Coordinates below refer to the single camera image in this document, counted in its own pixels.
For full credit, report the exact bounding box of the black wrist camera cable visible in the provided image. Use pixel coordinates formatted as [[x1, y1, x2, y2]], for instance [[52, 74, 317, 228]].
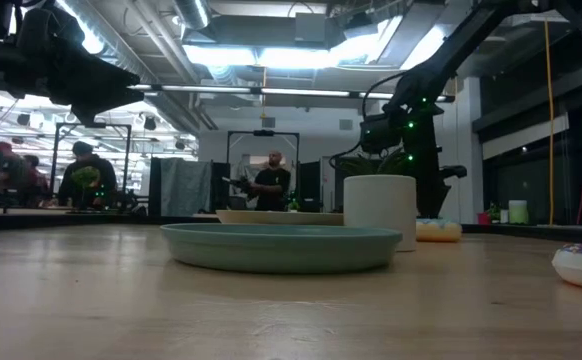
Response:
[[328, 72, 407, 170]]

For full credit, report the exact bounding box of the long ceiling light bar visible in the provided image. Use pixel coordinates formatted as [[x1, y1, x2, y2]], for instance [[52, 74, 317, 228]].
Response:
[[126, 83, 456, 104]]

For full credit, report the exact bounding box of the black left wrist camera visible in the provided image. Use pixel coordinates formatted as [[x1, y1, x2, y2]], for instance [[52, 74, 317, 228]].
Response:
[[18, 5, 86, 49]]

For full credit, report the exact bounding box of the silver ventilation duct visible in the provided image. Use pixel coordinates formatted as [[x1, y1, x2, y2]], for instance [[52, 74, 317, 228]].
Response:
[[173, 0, 212, 30]]

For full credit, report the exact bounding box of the person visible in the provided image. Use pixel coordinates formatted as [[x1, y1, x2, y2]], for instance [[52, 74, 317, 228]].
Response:
[[56, 140, 118, 210], [248, 149, 292, 212], [23, 154, 52, 206], [0, 141, 30, 206]]

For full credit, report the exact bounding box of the large blue frosted donut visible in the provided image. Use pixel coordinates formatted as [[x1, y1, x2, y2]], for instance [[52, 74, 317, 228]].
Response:
[[415, 218, 463, 244]]

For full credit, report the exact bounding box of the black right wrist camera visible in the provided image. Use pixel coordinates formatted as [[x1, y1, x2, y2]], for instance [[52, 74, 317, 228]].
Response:
[[359, 113, 406, 155]]

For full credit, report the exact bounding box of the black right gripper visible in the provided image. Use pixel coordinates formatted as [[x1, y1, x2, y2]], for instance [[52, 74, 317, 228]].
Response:
[[401, 130, 468, 220]]

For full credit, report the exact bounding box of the teal round plate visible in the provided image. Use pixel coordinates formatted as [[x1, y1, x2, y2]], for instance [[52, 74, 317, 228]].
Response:
[[159, 222, 404, 275]]

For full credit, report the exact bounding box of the grey hanging cloth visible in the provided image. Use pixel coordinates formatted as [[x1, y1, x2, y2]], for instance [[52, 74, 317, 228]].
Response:
[[159, 157, 213, 217]]

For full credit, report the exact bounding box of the green and white container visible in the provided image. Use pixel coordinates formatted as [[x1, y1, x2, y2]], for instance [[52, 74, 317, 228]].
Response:
[[508, 199, 530, 225]]

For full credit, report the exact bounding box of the green leafy toy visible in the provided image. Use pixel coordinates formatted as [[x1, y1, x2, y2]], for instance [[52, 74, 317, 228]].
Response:
[[70, 165, 102, 190]]

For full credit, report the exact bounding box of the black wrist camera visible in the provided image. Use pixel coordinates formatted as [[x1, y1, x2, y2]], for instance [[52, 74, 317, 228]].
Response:
[[18, 5, 86, 49], [359, 113, 406, 155]]

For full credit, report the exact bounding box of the black metal rig frame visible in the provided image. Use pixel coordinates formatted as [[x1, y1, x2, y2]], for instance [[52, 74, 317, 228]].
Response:
[[50, 122, 133, 206], [226, 129, 301, 211]]

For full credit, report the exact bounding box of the white pot with green succulent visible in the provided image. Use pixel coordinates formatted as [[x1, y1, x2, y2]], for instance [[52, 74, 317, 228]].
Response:
[[338, 148, 418, 253]]

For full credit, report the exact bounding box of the beige round plate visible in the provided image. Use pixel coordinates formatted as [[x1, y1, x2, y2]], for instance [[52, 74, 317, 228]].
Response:
[[214, 209, 345, 227]]

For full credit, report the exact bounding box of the yellow extension cable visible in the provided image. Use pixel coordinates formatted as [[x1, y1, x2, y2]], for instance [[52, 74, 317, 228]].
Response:
[[543, 18, 556, 226]]

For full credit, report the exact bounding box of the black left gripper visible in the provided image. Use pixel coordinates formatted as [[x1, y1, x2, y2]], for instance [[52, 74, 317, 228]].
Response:
[[13, 43, 145, 126]]

